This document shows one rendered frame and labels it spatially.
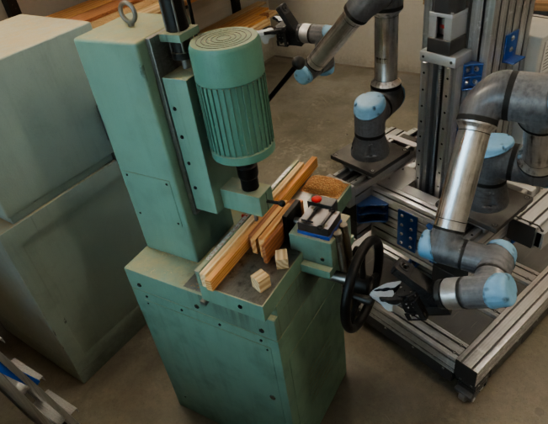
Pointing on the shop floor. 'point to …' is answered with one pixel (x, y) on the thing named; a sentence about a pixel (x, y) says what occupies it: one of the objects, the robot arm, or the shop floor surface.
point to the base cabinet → (252, 360)
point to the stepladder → (12, 383)
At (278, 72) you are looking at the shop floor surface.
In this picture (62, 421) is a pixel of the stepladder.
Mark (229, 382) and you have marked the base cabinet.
